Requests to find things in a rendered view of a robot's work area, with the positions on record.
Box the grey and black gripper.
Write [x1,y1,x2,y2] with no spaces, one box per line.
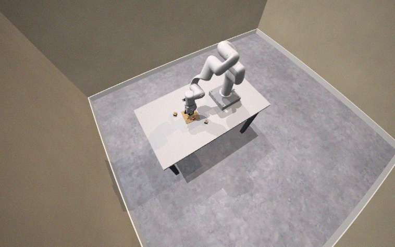
[184,102,197,116]

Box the tan flat square mat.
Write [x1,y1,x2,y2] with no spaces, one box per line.
[181,110,200,124]

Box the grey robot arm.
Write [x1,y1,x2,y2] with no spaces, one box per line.
[182,41,245,107]

